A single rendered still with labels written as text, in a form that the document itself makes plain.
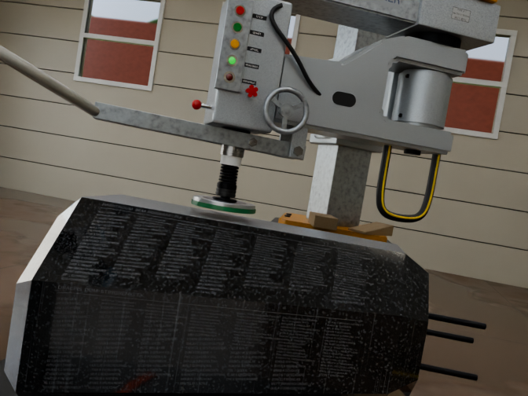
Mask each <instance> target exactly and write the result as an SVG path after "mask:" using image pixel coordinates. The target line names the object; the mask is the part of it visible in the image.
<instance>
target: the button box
mask: <svg viewBox="0 0 528 396"><path fill-rule="evenodd" d="M237 5H242V6H243V7H244V8H245V9H246V13H245V14H244V16H237V15H236V14H235V13H234V9H235V7H236V6H237ZM253 6H254V1H252V0H227V5H226V10H225V19H224V24H223V29H222V39H221V44H220V49H219V55H218V63H217V69H216V74H215V79H214V88H215V89H219V90H227V91H231V92H235V93H239V92H240V85H241V80H242V75H243V70H244V61H245V56H246V50H247V45H248V36H249V31H250V26H251V17H252V12H253ZM236 21H238V22H241V23H242V25H243V31H242V32H241V33H239V34H237V33H235V32H233V30H232V24H233V23H234V22H236ZM233 38H235V39H238V40H239V41H240V48H239V49H236V50H233V49H231V48H230V47H229V41H230V39H233ZM229 55H235V56H236V57H237V60H238V62H237V64H236V65H235V66H233V67H231V66H229V65H228V64H227V63H226V58H227V57H228V56H229ZM226 72H233V73H234V75H235V80H234V81H233V82H231V83H228V82H226V81H225V80H224V74H225V73H226Z"/></svg>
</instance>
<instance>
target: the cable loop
mask: <svg viewBox="0 0 528 396"><path fill-rule="evenodd" d="M391 149H392V146H391V145H384V146H383V155H382V159H381V164H380V169H379V177H378V182H377V189H376V206H377V209H378V211H379V212H380V214H381V215H382V216H383V217H384V218H387V219H390V220H392V221H396V222H409V223H410V222H418V221H419V220H421V219H423V218H424V217H425V216H426V214H427V213H428V211H429V209H430V206H431V201H432V198H433V195H434V191H435V184H436V179H437V175H438V167H439V162H440V158H441V154H432V158H431V166H430V171H429V175H428V180H427V188H426V192H425V196H424V198H423V203H422V206H421V208H420V210H419V211H418V212H417V213H416V214H398V213H394V212H392V211H389V210H387V209H386V207H385V203H384V193H385V186H386V180H387V172H388V167H389V162H390V157H391Z"/></svg>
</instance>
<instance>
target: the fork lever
mask: <svg viewBox="0 0 528 396"><path fill-rule="evenodd" d="M95 106H97V107H98V108H99V110H100V112H99V114H98V115H96V116H93V118H95V119H96V120H100V121H105V122H109V123H116V124H120V125H124V126H128V127H135V128H139V129H143V130H150V131H155V132H159V133H163V134H170V135H174V136H179V137H183V138H190V139H193V140H197V141H205V142H209V143H213V144H217V145H222V144H224V145H231V146H235V147H239V148H243V149H245V150H248V151H252V152H260V153H263V154H267V155H271V156H279V157H283V158H287V159H291V160H293V159H294V158H289V157H288V155H289V150H290V145H291V142H287V141H280V140H277V139H272V138H268V137H262V136H258V135H254V134H247V133H243V132H239V131H235V130H228V129H224V128H220V127H216V126H209V125H205V124H202V123H194V122H190V121H187V120H183V119H175V118H172V117H168V116H164V115H157V114H153V113H149V112H143V111H138V110H134V109H130V108H124V107H119V106H115V105H112V104H105V103H101V102H96V101H95ZM293 153H294V154H295V155H296V156H301V155H302V154H303V149H302V148H301V147H300V146H298V147H295V148H294V152H293Z"/></svg>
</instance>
